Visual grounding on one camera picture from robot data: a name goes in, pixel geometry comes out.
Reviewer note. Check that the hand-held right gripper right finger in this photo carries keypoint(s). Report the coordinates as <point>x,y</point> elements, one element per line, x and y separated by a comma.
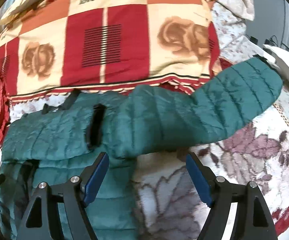
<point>199,180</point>

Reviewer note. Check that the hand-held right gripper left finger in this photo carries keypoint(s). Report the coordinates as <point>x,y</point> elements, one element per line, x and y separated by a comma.
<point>97,177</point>

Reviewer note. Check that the green quilted puffer jacket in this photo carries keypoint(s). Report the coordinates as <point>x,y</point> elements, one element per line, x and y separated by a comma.
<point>159,115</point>

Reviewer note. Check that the white maroon floral bedspread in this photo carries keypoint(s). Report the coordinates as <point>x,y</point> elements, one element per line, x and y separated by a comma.
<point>247,160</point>

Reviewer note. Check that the red cream checkered rose blanket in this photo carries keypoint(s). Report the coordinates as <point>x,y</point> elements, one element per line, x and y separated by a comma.
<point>132,50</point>

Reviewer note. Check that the beige fuzzy cloth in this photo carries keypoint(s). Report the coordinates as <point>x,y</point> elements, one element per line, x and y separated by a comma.
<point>237,0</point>

